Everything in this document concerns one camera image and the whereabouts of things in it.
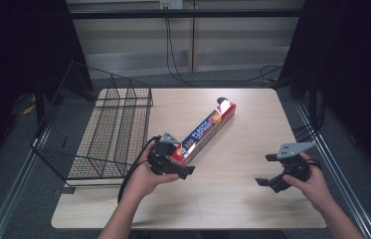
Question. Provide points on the person's right hand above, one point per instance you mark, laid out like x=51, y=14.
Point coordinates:
x=317, y=187

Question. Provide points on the white wall socket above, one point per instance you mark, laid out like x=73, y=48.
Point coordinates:
x=171, y=4

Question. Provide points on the black horizontal frame bar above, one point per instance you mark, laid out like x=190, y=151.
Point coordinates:
x=186, y=13

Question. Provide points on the metal floor rail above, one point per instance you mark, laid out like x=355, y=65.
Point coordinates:
x=338, y=172
x=10, y=199

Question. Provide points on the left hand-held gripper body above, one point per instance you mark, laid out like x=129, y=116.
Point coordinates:
x=161, y=156

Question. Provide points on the black stand post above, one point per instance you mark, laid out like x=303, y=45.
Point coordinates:
x=39, y=106

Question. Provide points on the long plastic wrap box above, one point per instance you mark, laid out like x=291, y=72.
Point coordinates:
x=206, y=129

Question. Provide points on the person's left hand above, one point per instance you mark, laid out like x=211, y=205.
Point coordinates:
x=141, y=181

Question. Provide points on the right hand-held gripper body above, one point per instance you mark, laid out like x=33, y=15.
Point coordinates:
x=294, y=164

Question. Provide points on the dark curtain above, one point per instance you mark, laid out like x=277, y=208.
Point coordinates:
x=358, y=66
x=7, y=49

